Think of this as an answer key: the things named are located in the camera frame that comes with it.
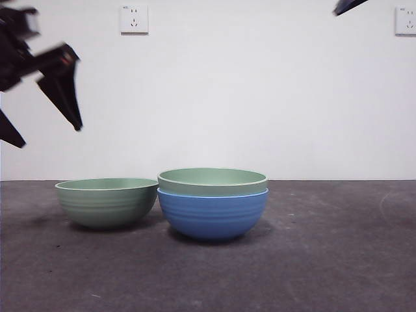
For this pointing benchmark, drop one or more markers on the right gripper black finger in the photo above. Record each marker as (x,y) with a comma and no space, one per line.
(349,5)

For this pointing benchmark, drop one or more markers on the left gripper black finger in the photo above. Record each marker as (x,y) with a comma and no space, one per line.
(63,94)
(9,133)

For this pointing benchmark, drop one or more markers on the green ribbed bowl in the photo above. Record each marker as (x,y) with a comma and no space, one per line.
(104,208)
(211,182)

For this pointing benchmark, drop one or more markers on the blue ribbed bowl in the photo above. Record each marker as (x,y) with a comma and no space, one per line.
(213,217)

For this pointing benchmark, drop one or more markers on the left wrist grey camera box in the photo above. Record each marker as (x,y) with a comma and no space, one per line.
(32,22)

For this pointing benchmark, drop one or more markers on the white wall socket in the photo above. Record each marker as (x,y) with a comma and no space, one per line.
(406,21)
(134,19)

